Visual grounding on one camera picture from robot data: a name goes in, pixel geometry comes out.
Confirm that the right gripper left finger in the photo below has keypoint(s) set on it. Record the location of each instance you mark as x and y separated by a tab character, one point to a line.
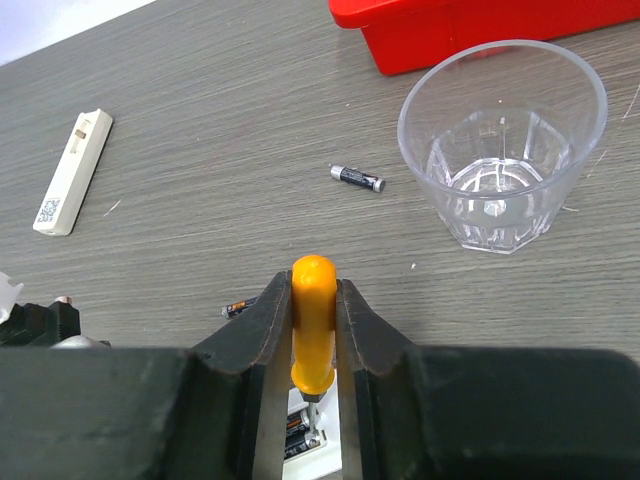
213	411

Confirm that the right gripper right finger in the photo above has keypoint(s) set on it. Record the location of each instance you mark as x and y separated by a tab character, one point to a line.
461	412

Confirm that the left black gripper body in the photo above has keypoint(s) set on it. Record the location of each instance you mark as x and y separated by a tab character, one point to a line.
54	326

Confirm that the grey battery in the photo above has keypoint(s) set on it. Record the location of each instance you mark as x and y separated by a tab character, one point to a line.
233	310
357	178

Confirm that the wide white remote control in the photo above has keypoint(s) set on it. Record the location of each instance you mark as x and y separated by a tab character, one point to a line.
312	449

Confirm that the slim white remote control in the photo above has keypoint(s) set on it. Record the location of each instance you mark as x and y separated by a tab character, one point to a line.
63	199

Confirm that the orange handled screwdriver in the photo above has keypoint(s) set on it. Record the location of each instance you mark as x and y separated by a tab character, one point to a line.
313	296

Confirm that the clear plastic cup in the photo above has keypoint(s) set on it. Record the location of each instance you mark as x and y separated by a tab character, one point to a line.
497	136

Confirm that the red plastic bin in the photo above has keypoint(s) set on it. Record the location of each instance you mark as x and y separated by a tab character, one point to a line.
408	35

